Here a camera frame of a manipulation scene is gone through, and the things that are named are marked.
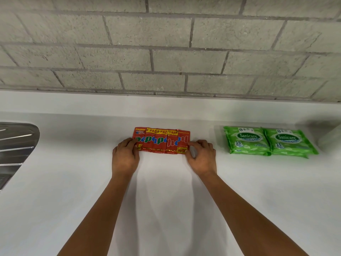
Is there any stainless steel sink drainboard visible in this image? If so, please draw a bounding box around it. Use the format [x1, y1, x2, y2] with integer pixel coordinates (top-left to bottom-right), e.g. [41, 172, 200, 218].
[0, 122, 40, 192]

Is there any person's right forearm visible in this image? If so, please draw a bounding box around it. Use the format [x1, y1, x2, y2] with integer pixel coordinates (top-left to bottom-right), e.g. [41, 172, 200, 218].
[197, 170, 310, 256]

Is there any person's right hand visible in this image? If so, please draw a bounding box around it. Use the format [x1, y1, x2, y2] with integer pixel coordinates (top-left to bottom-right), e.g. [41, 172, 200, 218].
[184, 140, 217, 176]

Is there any red sachet packet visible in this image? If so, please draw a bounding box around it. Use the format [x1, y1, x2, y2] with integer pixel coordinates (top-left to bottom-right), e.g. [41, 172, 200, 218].
[132, 127, 147, 151]
[166, 129, 179, 154]
[176, 129, 191, 155]
[152, 129, 168, 153]
[141, 127, 158, 152]

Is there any person's left forearm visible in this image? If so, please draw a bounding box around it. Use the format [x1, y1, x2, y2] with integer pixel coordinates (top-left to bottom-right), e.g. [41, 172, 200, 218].
[57, 172, 134, 256]

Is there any person's left hand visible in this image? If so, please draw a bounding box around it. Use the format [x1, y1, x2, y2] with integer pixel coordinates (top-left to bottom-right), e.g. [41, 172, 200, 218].
[112, 138, 141, 175]

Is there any green wet wipes packet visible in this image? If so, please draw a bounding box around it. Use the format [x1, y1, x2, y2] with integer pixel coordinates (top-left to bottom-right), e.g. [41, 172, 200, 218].
[262, 127, 319, 155]
[223, 126, 270, 154]
[230, 150, 272, 157]
[270, 151, 309, 159]

